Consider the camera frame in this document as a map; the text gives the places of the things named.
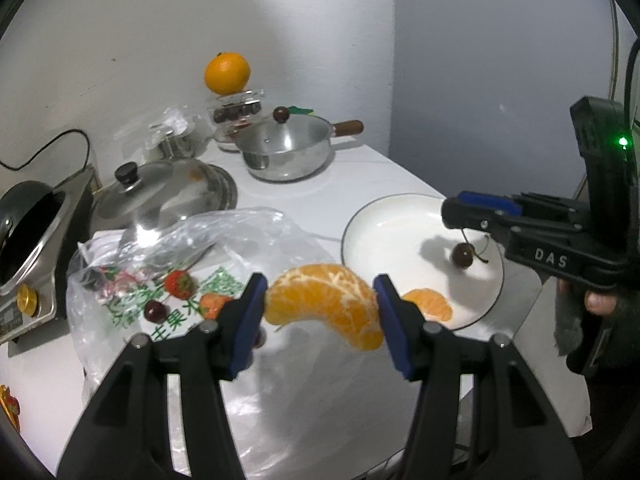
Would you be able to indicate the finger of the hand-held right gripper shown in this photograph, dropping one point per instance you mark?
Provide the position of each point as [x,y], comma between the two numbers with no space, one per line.
[492,203]
[470,216]

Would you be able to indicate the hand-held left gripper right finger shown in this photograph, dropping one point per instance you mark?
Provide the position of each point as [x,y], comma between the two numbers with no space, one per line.
[395,325]

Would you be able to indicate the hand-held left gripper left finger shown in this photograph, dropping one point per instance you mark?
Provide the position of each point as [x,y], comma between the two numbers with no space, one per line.
[250,320]

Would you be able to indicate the small orange fruit piece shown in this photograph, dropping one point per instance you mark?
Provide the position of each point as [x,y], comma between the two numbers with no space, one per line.
[214,306]

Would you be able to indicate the small tangerine segment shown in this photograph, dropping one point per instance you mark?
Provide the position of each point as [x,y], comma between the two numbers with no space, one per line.
[430,307]

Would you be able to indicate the large tangerine segment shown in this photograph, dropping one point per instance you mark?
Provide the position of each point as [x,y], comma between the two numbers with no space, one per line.
[325,305]

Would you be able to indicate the white plate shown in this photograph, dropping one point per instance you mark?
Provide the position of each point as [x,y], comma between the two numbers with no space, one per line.
[390,240]

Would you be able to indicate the clear plastic bag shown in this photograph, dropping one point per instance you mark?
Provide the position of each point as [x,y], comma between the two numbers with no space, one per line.
[225,240]

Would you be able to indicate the person's right hand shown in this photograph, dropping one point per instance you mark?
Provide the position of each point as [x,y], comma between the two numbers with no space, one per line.
[597,303]

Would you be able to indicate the strawberry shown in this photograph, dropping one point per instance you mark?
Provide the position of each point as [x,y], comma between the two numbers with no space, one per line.
[179,284]

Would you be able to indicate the grey refrigerator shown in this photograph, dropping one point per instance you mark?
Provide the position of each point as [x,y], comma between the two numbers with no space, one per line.
[475,85]

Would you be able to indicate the large steel pot lid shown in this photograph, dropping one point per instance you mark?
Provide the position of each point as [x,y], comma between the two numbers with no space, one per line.
[170,195]

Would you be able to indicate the small steel saucepan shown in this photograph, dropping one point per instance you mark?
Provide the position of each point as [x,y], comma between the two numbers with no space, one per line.
[285,160]

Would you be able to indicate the small white dish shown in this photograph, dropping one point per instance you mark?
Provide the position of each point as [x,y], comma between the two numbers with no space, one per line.
[225,141]

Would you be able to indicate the plastic wrapped steel cups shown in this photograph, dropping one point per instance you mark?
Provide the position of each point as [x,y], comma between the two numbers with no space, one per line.
[175,135]

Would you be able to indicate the green yellow sponge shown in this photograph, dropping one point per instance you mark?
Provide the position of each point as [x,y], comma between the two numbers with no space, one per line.
[300,110]

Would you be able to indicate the glass jar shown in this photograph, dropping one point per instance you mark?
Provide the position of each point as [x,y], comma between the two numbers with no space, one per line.
[235,110]

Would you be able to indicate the steel induction cooker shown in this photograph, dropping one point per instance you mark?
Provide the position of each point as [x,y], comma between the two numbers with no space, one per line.
[30,300]

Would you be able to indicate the whole orange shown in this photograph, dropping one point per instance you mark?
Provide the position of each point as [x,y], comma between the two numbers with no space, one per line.
[227,74]

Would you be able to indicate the black wok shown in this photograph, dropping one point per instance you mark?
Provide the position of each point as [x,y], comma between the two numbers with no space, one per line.
[25,210]

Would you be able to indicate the orange peel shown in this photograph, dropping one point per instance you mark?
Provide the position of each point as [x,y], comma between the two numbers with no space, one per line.
[9,405]

